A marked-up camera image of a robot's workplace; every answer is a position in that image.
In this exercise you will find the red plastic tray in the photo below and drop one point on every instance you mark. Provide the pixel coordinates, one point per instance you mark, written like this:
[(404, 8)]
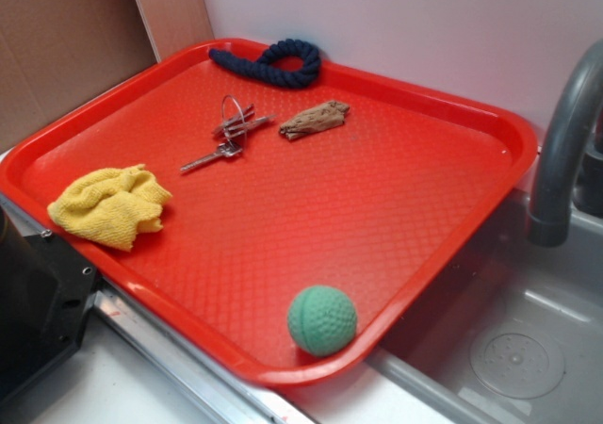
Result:
[(375, 207)]

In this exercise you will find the green rubber ball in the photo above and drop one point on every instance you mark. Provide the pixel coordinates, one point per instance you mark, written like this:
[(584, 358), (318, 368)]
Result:
[(322, 320)]

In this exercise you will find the grey faucet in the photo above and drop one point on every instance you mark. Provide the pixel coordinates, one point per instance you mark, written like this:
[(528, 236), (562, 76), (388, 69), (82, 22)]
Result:
[(569, 171)]

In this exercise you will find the grey plastic sink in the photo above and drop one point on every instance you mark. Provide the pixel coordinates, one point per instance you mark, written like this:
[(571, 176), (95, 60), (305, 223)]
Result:
[(508, 332)]

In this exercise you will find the brown wood piece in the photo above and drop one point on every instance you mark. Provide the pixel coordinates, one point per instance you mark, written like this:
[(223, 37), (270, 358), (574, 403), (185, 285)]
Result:
[(314, 120)]

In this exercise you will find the navy blue rope toy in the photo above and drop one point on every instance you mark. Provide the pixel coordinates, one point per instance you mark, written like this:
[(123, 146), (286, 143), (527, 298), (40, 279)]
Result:
[(290, 64)]

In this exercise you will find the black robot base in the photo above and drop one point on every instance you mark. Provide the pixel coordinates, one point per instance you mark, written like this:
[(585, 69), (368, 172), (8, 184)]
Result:
[(47, 290)]

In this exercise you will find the brown cardboard panel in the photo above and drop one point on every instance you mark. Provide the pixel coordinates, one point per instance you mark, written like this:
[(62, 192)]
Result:
[(58, 54)]

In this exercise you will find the yellow cloth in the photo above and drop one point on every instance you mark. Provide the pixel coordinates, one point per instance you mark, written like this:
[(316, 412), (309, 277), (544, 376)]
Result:
[(111, 206)]

